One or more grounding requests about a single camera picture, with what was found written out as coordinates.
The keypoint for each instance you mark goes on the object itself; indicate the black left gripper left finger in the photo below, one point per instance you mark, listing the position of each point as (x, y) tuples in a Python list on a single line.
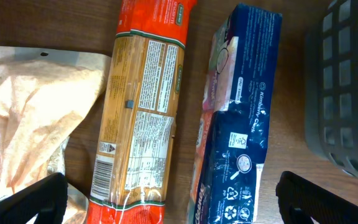
[(45, 200)]

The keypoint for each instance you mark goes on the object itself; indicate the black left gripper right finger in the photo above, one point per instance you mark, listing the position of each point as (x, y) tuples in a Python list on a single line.
[(301, 201)]

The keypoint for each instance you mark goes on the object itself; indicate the orange spaghetti packet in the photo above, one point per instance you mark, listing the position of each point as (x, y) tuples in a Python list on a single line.
[(138, 124)]

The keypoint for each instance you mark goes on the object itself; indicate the beige food pouch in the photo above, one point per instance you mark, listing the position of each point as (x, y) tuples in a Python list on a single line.
[(44, 95)]

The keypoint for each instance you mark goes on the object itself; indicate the blue tissue pack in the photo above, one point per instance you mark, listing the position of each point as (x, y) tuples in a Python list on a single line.
[(234, 127)]

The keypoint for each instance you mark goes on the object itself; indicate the grey plastic basket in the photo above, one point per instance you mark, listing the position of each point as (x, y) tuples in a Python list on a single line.
[(331, 86)]

